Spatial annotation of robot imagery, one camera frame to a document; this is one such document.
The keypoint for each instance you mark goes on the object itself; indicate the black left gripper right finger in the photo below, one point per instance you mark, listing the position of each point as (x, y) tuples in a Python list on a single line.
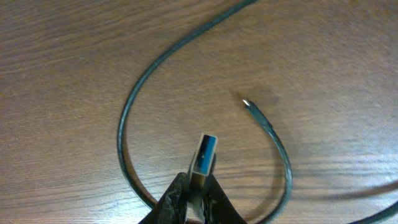
[(217, 207)]

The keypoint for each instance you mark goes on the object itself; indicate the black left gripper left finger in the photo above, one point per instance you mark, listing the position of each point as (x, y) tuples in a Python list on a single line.
[(172, 206)]

